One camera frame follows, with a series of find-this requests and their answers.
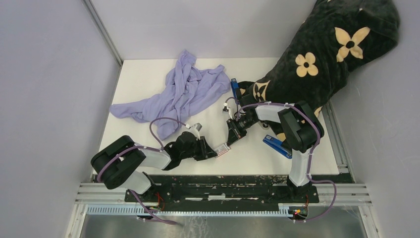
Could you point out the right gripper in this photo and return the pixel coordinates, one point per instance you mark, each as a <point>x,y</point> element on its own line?
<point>234,132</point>

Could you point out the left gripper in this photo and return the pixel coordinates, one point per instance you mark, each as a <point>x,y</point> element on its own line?
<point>206,151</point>

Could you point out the red white staple box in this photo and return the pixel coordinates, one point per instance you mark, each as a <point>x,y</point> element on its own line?
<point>222,149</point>

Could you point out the beige and black stapler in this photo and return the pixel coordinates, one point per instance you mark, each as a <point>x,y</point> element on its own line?
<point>264,125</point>

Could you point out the blue stapler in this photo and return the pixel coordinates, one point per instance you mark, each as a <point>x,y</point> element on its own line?
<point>235,89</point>
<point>278,146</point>

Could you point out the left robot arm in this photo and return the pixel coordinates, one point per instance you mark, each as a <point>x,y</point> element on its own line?
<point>116,165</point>

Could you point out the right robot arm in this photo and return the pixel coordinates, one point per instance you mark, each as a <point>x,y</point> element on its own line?
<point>301,127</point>

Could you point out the lavender crumpled cloth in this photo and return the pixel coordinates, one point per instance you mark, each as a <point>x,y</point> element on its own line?
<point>188,91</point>

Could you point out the black floral blanket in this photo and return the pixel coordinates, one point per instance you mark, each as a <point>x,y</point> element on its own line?
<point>337,37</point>

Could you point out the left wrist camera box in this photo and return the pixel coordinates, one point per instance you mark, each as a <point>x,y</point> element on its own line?
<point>195,129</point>

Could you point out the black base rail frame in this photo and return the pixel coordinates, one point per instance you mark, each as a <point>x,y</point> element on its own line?
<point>222,206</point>

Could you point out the aluminium rail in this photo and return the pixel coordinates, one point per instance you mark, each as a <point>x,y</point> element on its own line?
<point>320,194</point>

